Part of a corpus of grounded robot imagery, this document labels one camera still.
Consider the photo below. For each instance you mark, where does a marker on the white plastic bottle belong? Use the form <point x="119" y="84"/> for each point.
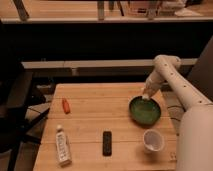
<point x="62" y="146"/>

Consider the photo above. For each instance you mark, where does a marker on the white sponge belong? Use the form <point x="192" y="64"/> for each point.
<point x="145" y="97"/>

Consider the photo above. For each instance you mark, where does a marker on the black office chair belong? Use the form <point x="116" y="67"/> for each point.
<point x="17" y="94"/>

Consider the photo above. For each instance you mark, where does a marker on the metal rail beam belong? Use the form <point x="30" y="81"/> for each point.
<point x="87" y="63"/>

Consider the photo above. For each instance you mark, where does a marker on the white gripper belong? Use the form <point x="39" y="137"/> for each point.
<point x="151" y="87"/>

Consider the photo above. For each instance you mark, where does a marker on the dark cabinet panel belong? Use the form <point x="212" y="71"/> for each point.
<point x="201" y="74"/>

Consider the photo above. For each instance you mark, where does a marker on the black remote control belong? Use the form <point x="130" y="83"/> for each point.
<point x="107" y="143"/>

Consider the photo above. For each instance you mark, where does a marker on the white plastic cup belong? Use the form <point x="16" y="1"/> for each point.
<point x="153" y="141"/>

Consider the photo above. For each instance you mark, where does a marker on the orange carrot toy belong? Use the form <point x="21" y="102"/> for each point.
<point x="66" y="106"/>

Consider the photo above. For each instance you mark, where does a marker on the green ceramic bowl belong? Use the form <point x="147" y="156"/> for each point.
<point x="144" y="112"/>

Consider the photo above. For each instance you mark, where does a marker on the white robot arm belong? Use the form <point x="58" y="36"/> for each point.
<point x="195" y="141"/>

